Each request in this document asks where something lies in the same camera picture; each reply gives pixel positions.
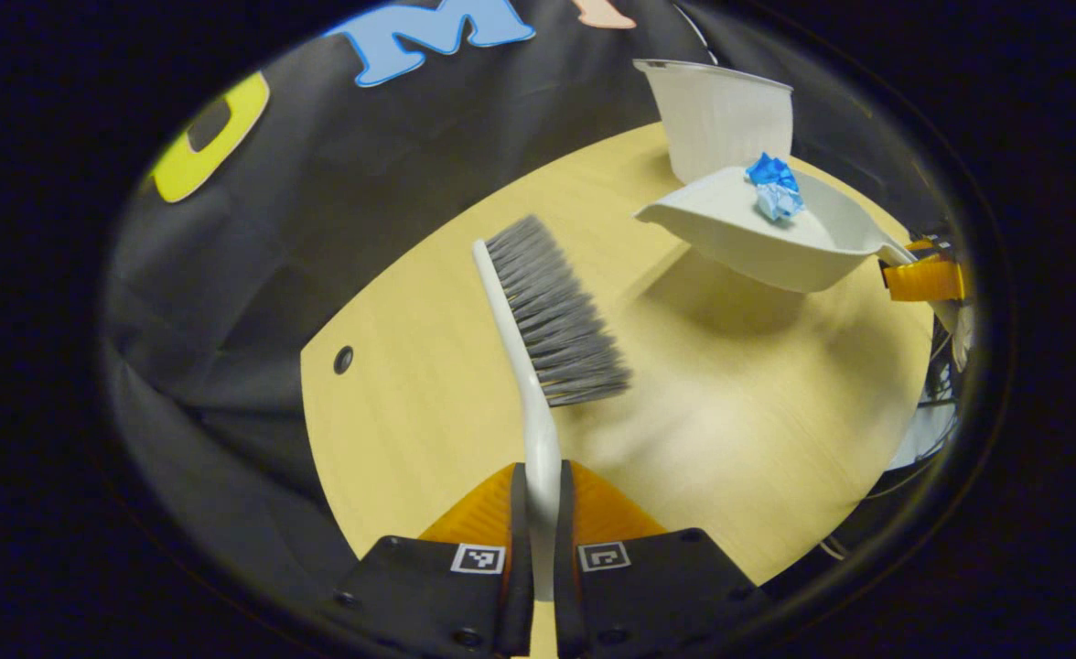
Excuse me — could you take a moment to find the light blue paper trash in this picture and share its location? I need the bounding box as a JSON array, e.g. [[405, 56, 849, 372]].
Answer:
[[755, 181, 806, 221]]

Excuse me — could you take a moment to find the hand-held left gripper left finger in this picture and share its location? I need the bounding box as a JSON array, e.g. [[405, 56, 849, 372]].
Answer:
[[332, 462, 534, 659]]

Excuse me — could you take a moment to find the small white grey-bristled broom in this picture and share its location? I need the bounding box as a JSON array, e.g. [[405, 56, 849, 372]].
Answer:
[[471, 215, 632, 602]]

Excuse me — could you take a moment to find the dark blue paper trash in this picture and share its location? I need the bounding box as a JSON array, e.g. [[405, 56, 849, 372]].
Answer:
[[745, 153, 800, 191]]

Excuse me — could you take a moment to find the black backdrop cloth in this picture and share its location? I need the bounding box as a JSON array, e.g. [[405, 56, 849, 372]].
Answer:
[[103, 0, 951, 605]]

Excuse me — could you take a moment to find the wooden desktop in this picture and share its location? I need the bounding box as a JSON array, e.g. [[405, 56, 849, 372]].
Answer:
[[300, 124, 937, 655]]

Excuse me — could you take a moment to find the white dustpan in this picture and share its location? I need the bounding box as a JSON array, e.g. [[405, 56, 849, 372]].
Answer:
[[634, 165, 919, 294]]

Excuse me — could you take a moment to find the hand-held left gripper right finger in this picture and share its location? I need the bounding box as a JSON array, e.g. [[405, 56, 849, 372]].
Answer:
[[552, 459, 772, 659]]

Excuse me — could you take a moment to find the white ribbed garbage bin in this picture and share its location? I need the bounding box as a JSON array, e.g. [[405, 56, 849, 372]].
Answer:
[[633, 59, 794, 186]]

